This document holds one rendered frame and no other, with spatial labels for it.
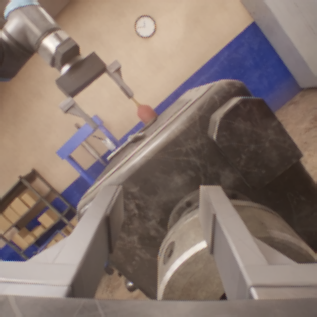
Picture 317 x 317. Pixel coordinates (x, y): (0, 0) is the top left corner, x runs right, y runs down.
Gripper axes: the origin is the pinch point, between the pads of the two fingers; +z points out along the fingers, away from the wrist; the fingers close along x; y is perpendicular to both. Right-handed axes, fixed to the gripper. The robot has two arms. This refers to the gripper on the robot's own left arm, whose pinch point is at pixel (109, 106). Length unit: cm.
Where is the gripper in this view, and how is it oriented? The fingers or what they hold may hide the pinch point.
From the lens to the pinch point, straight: 64.3
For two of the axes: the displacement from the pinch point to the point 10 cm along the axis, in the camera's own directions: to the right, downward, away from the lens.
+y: -2.9, 0.2, 9.6
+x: -6.9, 6.8, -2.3
